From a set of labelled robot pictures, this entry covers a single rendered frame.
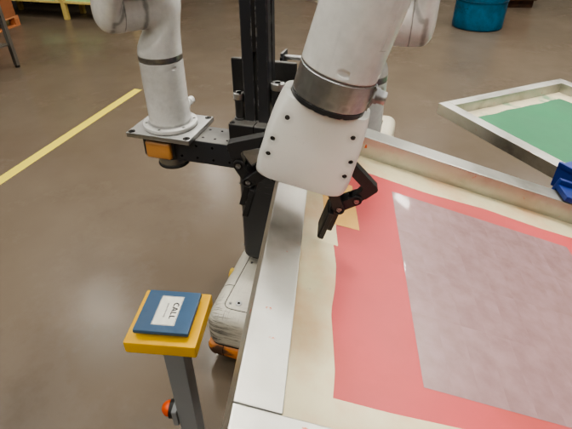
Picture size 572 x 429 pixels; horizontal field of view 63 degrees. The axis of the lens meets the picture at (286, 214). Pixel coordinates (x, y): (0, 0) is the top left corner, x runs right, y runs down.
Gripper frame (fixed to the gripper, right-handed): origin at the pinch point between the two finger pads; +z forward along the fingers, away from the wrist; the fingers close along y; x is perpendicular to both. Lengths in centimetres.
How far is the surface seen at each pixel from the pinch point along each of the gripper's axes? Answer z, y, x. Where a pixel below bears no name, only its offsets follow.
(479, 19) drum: 69, -216, -606
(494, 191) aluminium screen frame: 1.9, -34.9, -25.3
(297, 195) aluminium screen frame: -1.2, -0.8, -2.7
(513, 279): 2.8, -32.3, -3.9
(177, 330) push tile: 36.0, 10.1, -6.7
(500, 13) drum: 56, -238, -611
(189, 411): 65, 4, -8
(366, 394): 1.9, -10.1, 19.5
